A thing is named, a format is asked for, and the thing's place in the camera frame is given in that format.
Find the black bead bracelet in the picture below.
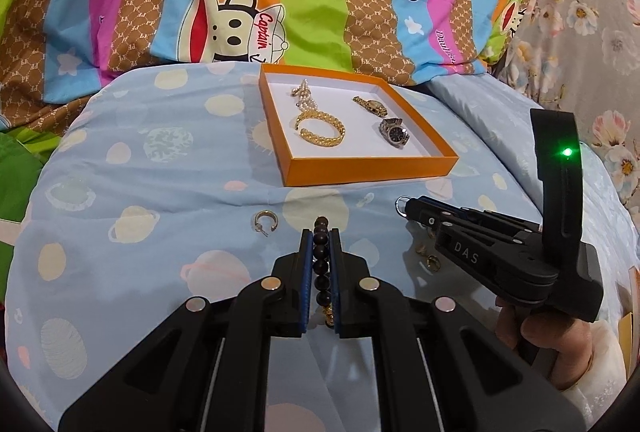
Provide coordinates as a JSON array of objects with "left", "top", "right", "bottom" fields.
[{"left": 310, "top": 215, "right": 336, "bottom": 328}]

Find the orange jewelry tray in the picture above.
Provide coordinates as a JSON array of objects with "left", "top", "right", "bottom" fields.
[{"left": 259, "top": 64, "right": 458, "bottom": 187}]

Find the right hand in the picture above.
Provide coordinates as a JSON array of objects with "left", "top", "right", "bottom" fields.
[{"left": 495, "top": 298, "right": 593, "bottom": 391}]

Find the orange box at edge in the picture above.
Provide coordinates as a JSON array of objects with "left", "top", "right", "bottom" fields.
[{"left": 618, "top": 267, "right": 640, "bottom": 378}]

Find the silver wristwatch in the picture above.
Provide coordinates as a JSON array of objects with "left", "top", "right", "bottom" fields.
[{"left": 378, "top": 117, "right": 410, "bottom": 148}]

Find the white sleeve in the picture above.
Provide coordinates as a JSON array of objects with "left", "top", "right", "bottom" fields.
[{"left": 562, "top": 321, "right": 627, "bottom": 429}]

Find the pearl gold brooch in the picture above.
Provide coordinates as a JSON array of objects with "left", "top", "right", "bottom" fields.
[{"left": 291, "top": 79, "right": 318, "bottom": 113}]

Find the gold hoop earring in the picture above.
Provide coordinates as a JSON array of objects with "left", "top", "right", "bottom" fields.
[{"left": 252, "top": 210, "right": 279, "bottom": 237}]

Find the light blue spotted blanket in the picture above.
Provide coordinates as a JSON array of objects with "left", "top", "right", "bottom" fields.
[{"left": 6, "top": 64, "right": 541, "bottom": 426}]

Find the grey floral pillow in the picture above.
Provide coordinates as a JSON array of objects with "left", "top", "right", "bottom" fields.
[{"left": 498, "top": 0, "right": 639, "bottom": 218}]

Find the green cloth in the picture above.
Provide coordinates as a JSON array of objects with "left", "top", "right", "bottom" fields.
[{"left": 1, "top": 128, "right": 61, "bottom": 300}]

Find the gold ring with stone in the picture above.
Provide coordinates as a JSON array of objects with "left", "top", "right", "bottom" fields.
[{"left": 414, "top": 240, "right": 444, "bottom": 274}]

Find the gold chain bracelet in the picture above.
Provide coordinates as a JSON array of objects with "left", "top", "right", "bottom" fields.
[{"left": 293, "top": 107, "right": 347, "bottom": 150}]

